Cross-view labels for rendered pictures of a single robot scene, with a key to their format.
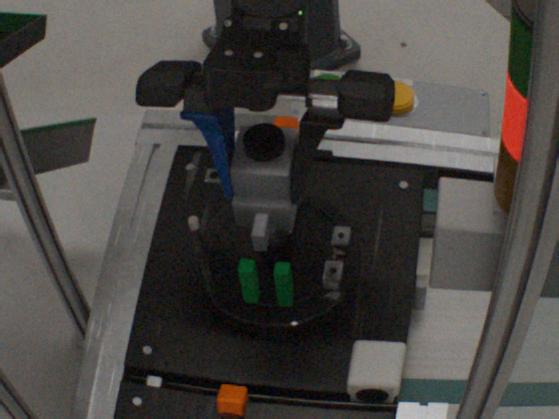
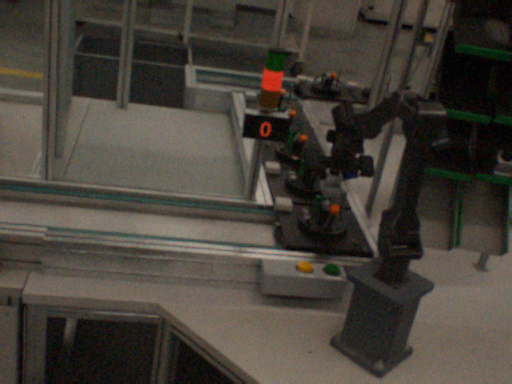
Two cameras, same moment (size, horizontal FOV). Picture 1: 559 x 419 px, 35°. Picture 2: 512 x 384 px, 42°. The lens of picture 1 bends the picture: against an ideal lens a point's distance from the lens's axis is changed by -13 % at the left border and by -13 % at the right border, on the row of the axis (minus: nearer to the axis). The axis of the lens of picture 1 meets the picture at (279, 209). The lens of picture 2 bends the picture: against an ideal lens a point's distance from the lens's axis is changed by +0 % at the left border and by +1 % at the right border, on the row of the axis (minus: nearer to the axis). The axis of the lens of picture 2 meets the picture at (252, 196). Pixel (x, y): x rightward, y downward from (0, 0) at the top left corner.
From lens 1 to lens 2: 2.10 m
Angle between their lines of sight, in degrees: 98
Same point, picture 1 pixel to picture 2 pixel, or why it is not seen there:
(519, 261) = not seen: hidden behind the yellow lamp
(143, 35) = (447, 359)
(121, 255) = (372, 234)
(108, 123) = (425, 318)
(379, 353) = (284, 202)
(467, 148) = (270, 255)
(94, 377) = (360, 211)
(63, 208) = not seen: hidden behind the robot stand
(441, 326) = (264, 235)
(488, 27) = (261, 367)
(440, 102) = (285, 268)
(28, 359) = not seen: hidden behind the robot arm
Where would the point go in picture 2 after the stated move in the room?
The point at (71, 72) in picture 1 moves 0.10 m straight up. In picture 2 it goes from (469, 343) to (482, 310)
